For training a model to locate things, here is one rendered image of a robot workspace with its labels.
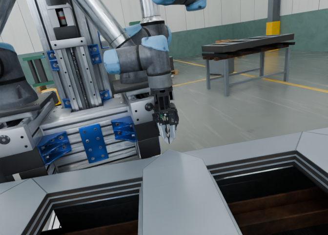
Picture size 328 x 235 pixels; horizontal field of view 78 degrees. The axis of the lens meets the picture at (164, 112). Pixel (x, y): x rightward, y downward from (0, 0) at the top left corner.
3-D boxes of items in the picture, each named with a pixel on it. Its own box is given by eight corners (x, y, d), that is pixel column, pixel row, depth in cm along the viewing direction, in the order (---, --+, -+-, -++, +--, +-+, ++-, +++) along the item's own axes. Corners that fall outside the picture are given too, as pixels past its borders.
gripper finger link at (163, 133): (161, 151, 68) (157, 127, 65) (160, 143, 74) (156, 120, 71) (171, 149, 69) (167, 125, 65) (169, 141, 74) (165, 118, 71)
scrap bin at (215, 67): (234, 72, 555) (234, 50, 535) (223, 76, 535) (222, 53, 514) (217, 71, 605) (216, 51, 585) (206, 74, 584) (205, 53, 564)
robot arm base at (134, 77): (119, 80, 98) (114, 59, 94) (149, 74, 101) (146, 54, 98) (122, 86, 84) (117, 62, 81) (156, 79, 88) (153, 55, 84)
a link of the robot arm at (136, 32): (114, 60, 90) (107, 28, 85) (138, 55, 98) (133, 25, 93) (129, 60, 81) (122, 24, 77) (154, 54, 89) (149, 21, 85)
